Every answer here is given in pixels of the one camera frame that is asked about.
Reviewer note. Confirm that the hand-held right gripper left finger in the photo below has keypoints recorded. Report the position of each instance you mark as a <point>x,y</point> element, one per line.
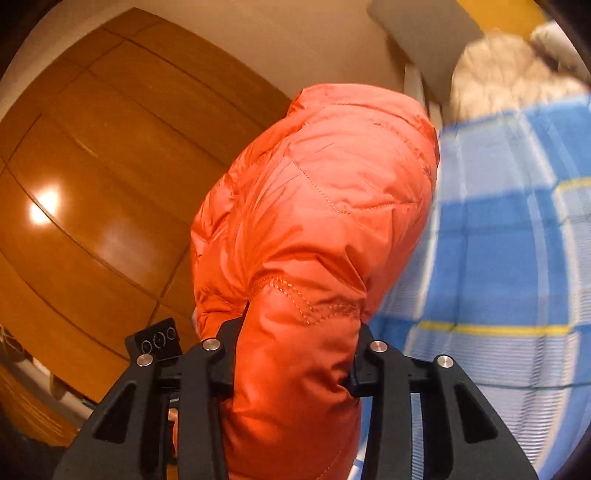
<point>226,360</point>

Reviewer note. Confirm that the grey yellow blue headboard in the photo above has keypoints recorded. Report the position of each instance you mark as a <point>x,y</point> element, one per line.
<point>429,37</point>

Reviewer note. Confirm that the blue plaid bed sheet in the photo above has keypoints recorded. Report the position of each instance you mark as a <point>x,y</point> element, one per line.
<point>498,258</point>

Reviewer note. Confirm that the wooden wardrobe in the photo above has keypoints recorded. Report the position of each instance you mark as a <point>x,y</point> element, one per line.
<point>115,184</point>

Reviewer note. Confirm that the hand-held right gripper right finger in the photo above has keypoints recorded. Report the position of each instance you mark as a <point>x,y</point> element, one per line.
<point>364,374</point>

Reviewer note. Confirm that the white pillow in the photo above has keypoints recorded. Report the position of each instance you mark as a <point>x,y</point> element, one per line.
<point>554,44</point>

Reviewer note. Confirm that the white bed frame rail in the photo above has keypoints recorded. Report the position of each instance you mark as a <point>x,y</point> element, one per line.
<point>414,85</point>

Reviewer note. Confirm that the white quilted jacket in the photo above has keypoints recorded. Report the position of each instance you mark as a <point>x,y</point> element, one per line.
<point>498,78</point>

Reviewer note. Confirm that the orange puffer jacket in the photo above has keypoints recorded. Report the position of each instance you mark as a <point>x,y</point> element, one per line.
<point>314,207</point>

